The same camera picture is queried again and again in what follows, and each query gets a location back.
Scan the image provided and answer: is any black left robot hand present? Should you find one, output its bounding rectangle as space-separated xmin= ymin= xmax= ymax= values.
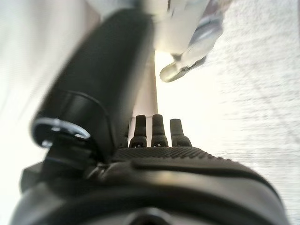
xmin=9 ymin=8 xmax=293 ymax=225

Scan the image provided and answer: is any white silver robot leg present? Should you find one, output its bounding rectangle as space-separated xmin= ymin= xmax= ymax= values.
xmin=153 ymin=0 xmax=229 ymax=83

